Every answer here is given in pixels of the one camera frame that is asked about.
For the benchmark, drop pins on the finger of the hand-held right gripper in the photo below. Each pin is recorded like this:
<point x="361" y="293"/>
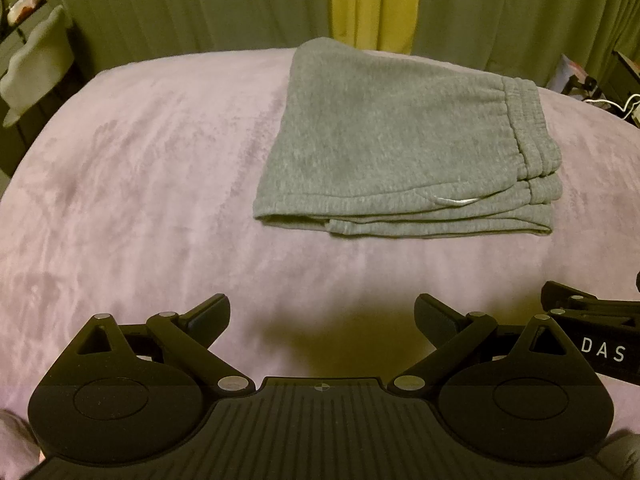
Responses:
<point x="590" y="296"/>
<point x="590" y="317"/>

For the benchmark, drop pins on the yellow curtain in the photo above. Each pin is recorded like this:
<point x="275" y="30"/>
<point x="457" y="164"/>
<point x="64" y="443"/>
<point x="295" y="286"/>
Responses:
<point x="370" y="5"/>

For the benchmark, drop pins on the grey-green curtain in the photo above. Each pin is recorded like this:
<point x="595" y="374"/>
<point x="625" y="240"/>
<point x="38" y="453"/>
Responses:
<point x="515" y="15"/>
<point x="190" y="5"/>

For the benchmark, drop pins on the grey pants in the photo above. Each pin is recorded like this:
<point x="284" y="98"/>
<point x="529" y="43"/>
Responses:
<point x="390" y="140"/>

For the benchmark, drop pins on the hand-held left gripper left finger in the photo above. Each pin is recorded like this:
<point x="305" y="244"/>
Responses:
<point x="212" y="318"/>

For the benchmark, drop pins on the pale grey draped cloth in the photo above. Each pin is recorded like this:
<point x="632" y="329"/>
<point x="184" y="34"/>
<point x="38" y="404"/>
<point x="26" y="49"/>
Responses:
<point x="37" y="60"/>

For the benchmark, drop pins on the dark nightstand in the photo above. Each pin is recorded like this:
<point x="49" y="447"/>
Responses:
<point x="629" y="77"/>

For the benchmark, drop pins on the purple plush blanket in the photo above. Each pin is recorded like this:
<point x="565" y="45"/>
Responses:
<point x="150" y="200"/>

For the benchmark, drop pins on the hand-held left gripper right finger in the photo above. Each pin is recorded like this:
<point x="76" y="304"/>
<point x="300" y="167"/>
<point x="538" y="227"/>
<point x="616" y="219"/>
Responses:
<point x="431" y="321"/>

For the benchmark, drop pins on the colourful printed box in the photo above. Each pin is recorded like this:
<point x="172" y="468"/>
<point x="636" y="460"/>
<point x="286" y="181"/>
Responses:
<point x="569" y="72"/>

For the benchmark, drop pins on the small brown figurine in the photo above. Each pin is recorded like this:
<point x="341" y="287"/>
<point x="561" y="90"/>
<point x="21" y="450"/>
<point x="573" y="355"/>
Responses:
<point x="24" y="0"/>

